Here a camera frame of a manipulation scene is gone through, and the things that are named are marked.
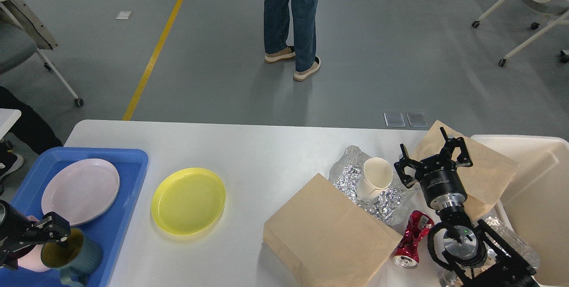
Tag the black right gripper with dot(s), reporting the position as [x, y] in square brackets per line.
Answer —
[442, 180]

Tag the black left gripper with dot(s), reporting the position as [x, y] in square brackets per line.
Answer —
[52, 228]

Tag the pink mug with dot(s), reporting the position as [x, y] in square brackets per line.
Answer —
[31, 260]

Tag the dark green mug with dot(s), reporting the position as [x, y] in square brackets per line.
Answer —
[74, 262]

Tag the yellow plastic plate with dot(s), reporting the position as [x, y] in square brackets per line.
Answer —
[188, 201]

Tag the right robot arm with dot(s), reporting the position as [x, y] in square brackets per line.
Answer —
[473, 251]

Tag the floor socket plate right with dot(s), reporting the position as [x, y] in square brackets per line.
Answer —
[417, 119]

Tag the floor socket plate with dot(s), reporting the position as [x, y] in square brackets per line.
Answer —
[394, 119]
[417, 119]

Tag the pink plate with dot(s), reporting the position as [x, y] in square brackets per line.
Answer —
[82, 191]

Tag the floor socket plate left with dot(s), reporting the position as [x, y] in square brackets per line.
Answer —
[394, 119]

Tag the brown paper bag right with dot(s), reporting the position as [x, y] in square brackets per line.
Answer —
[485, 181]

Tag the white paper cup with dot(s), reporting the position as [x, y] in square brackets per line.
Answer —
[377, 175]

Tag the crumpled aluminium foil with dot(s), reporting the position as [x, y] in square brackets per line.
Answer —
[391, 206]

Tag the crushed red can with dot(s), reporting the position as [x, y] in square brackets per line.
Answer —
[418, 226]

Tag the blue plastic tray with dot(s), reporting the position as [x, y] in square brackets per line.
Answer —
[107, 230]

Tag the person in black trousers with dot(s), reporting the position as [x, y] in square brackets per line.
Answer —
[30, 128]

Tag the white plastic bin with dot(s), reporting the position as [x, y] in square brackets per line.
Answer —
[536, 202]

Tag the white side table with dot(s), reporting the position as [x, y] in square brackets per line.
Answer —
[8, 118]

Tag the large brown paper bag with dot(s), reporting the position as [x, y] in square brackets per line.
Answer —
[326, 240]

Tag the grey chair left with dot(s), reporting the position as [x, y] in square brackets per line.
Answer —
[24, 35]

